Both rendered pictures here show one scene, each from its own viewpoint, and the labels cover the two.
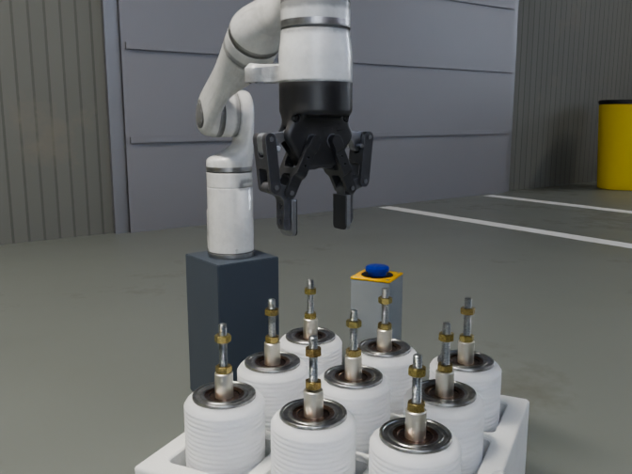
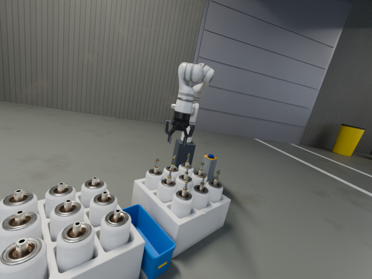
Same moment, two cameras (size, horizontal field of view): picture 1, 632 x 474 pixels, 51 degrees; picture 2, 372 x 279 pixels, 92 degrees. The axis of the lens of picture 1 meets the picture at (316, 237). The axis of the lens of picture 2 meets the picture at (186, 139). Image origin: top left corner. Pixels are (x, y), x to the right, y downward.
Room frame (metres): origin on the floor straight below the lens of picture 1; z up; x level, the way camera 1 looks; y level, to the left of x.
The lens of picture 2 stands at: (-0.07, -0.30, 0.70)
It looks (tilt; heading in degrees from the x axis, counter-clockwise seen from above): 15 degrees down; 19
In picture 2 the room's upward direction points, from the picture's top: 12 degrees clockwise
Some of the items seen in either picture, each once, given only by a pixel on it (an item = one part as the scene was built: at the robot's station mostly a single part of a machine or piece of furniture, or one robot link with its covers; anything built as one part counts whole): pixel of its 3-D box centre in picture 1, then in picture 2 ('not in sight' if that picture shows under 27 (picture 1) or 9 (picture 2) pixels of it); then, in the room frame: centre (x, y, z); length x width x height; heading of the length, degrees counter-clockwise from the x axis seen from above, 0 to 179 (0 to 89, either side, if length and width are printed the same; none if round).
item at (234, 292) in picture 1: (232, 324); (182, 158); (1.32, 0.17, 0.15); 0.14 x 0.14 x 0.30; 37
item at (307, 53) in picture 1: (305, 53); (182, 104); (0.70, 0.01, 0.64); 0.11 x 0.09 x 0.06; 36
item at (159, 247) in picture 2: not in sight; (143, 237); (0.51, 0.00, 0.06); 0.30 x 0.11 x 0.12; 65
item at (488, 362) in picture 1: (466, 361); (215, 184); (0.85, -0.20, 0.25); 0.08 x 0.08 x 0.01
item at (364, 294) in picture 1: (375, 363); (205, 177); (1.09, -0.10, 0.16); 0.07 x 0.07 x 0.31; 65
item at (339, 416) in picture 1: (313, 414); (168, 182); (0.69, 0.00, 0.25); 0.08 x 0.08 x 0.01
